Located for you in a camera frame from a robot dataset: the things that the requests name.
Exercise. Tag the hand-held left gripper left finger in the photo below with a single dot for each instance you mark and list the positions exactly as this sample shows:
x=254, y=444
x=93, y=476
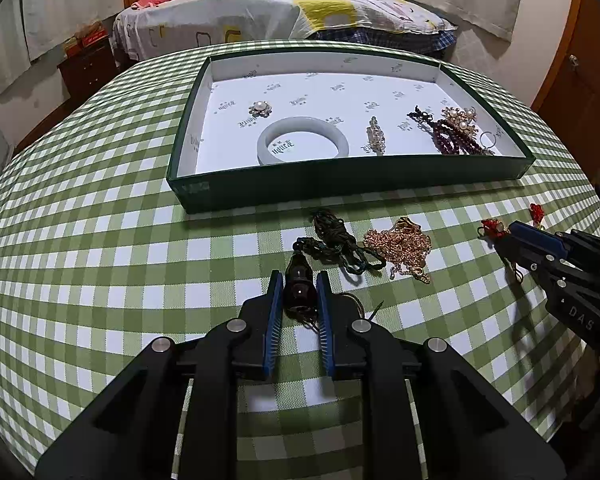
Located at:
x=275, y=320

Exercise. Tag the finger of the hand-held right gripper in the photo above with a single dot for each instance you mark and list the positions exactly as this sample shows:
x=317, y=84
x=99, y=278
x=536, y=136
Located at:
x=540, y=266
x=535, y=236

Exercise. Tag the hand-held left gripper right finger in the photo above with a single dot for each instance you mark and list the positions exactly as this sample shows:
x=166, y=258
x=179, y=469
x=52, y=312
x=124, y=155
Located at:
x=325, y=320

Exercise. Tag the red knot gold charm tassel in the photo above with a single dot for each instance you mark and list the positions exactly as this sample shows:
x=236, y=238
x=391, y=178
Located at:
x=492, y=229

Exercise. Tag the pearl flower brooch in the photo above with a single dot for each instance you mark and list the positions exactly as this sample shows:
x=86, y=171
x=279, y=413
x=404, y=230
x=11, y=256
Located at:
x=459, y=117

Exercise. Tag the pale jade bangle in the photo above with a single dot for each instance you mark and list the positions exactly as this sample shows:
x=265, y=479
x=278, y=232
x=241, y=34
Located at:
x=267, y=147

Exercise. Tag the crystal bar brooch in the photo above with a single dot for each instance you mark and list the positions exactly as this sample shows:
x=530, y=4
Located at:
x=376, y=135

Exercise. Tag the small pearl brooch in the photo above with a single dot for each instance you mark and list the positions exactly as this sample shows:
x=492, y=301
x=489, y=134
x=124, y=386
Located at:
x=260, y=108

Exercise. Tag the dark green cardboard tray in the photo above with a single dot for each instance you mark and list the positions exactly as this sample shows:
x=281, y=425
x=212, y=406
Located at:
x=330, y=90

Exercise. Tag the metal door lock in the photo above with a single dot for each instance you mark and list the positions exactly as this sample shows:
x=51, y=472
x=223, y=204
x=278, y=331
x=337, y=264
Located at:
x=573, y=62

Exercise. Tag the green checked tablecloth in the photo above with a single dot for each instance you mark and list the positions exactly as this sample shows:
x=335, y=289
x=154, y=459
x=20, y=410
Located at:
x=105, y=260

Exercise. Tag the brown wooden door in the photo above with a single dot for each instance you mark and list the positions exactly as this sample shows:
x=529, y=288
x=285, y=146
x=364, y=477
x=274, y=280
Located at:
x=580, y=25

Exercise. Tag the bed with patterned cover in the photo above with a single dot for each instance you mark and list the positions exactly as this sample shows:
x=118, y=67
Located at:
x=260, y=15

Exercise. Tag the dark wooden nightstand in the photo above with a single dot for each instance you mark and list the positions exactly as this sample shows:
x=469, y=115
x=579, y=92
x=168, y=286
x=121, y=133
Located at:
x=87, y=70

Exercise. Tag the red gift boxes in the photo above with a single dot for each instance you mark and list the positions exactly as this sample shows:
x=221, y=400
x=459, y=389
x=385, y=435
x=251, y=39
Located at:
x=87, y=37

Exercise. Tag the narrow white curtain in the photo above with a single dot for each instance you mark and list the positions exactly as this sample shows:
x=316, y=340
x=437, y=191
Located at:
x=2, y=40

